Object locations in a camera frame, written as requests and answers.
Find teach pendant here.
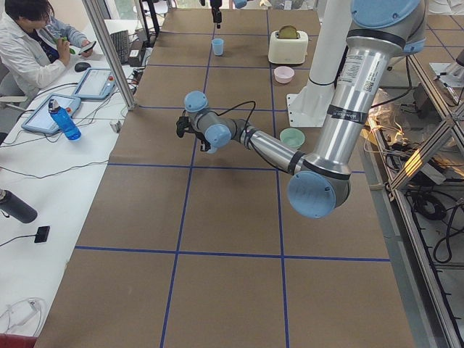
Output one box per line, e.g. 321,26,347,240
21,94,81,135
72,68,115,100

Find person in white coat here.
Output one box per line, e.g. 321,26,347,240
1,0,93,98

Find dark grey bottle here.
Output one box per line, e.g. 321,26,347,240
1,189,38,223

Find cream toaster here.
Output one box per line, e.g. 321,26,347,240
268,30,309,65

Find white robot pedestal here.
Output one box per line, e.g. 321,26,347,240
286,0,352,128

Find pink bowl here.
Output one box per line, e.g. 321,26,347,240
273,66,295,84

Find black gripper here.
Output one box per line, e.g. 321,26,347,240
211,7,222,25
200,139,211,152

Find blue water bottle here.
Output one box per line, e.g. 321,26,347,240
48,99,81,141

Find black computer mouse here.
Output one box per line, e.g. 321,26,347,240
74,62,91,73

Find green bowl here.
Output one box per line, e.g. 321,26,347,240
279,128,305,149

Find safety glasses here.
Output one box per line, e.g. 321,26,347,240
1,297,47,337

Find toast slice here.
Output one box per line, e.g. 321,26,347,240
277,25,299,40

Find aluminium frame post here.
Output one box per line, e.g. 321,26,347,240
82,0,136,111

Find teach pendant near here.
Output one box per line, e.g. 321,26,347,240
21,94,81,135

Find black keyboard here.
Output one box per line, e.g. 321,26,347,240
109,30,129,65

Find teach pendant far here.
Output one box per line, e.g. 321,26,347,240
72,68,115,100

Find light blue cup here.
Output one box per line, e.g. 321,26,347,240
211,38,224,57
207,146,218,154

